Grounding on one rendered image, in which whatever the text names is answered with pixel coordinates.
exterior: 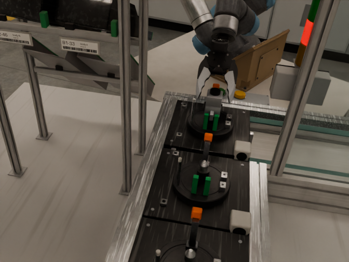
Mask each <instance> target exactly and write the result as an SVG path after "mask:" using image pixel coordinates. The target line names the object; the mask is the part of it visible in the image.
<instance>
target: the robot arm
mask: <svg viewBox="0 0 349 262"><path fill-rule="evenodd" d="M180 1H181V4H182V6H183V8H184V10H185V12H186V14H187V16H188V18H189V20H190V22H191V24H192V27H193V29H194V31H195V33H196V34H195V36H193V38H192V42H193V46H194V48H195V49H196V51H197V52H198V53H199V54H201V55H205V54H207V55H208V56H205V58H204V59H203V61H202V62H201V63H200V65H199V68H198V75H197V83H196V98H197V99H199V97H200V95H201V93H202V88H203V87H204V86H205V81H206V80H208V79H209V78H210V76H211V75H213V76H215V74H216V75H222V76H224V80H225V82H226V83H227V91H228V101H229V103H231V102H232V100H233V97H234V93H235V87H236V82H237V76H238V68H237V65H236V63H235V60H232V59H233V58H234V57H235V56H237V55H239V54H240V53H242V52H244V51H246V50H247V49H249V48H251V47H252V46H253V45H256V44H258V43H260V40H259V39H258V38H257V37H256V36H255V35H254V34H255V32H256V31H257V30H258V28H259V25H260V21H259V18H258V17H257V16H258V15H260V14H261V13H263V12H265V11H267V10H268V9H269V8H271V7H273V6H274V5H275V0H216V4H215V5H214V6H213V7H212V9H211V10H209V8H208V6H207V4H206V2H205V0H180ZM227 70H229V71H228V73H227Z"/></svg>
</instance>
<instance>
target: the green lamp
mask: <svg viewBox="0 0 349 262"><path fill-rule="evenodd" d="M319 3H320V0H312V3H311V7H310V10H309V13H308V17H307V19H308V20H309V21H310V22H312V23H314V20H315V16H316V13H317V10H318V6H319Z"/></svg>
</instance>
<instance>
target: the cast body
mask: <svg viewBox="0 0 349 262"><path fill-rule="evenodd" d="M222 97H223V91H221V90H220V89H218V88H211V89H208V91H207V97H206V105H205V112H204V115H205V113H209V116H210V118H209V120H210V121H213V117H214V115H215V114H217V115H219V116H220V110H221V103H222Z"/></svg>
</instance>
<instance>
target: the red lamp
mask: <svg viewBox="0 0 349 262"><path fill-rule="evenodd" d="M312 26H313V23H312V22H310V21H309V20H308V19H307V21H306V24H305V27H304V31H303V34H302V38H301V43H302V44H304V45H305V46H307V43H308V39H309V36H310V33H311V30H312Z"/></svg>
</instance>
